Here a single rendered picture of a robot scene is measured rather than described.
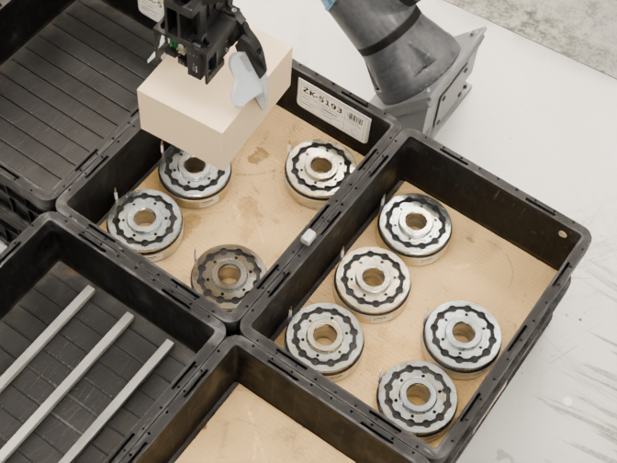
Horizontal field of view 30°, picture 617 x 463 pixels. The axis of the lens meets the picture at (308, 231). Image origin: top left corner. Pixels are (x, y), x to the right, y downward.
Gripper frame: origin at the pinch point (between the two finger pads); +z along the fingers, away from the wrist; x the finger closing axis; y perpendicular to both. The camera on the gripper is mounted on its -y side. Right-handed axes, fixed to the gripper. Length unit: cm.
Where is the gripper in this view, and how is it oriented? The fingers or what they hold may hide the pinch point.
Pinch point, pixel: (216, 79)
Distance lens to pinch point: 142.6
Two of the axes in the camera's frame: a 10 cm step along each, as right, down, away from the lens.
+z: -0.6, 5.3, 8.4
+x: 8.6, 4.5, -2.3
